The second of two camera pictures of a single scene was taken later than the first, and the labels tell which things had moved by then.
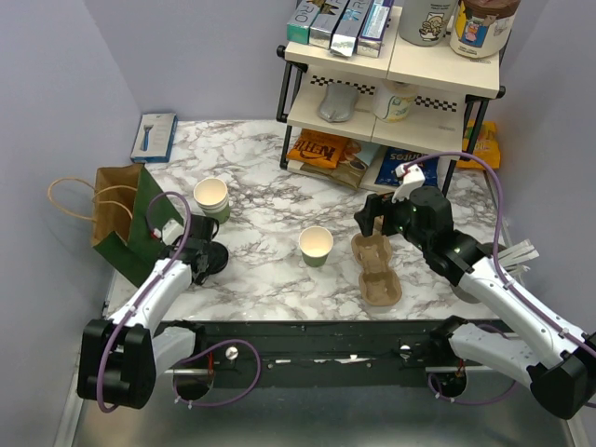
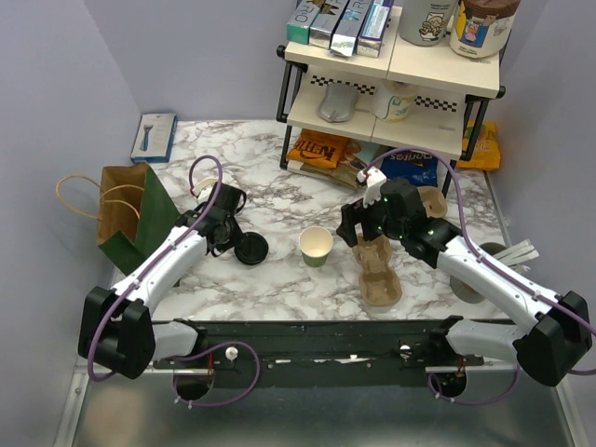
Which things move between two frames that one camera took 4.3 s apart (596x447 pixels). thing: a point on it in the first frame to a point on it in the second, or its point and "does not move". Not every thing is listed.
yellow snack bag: x=487 y=149 does not move
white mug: x=392 y=101 does not move
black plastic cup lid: x=218 y=257 to x=251 y=248
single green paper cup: x=316 y=243 does not move
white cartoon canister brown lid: x=481 y=28 does not move
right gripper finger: x=366 y=216 to x=351 y=215
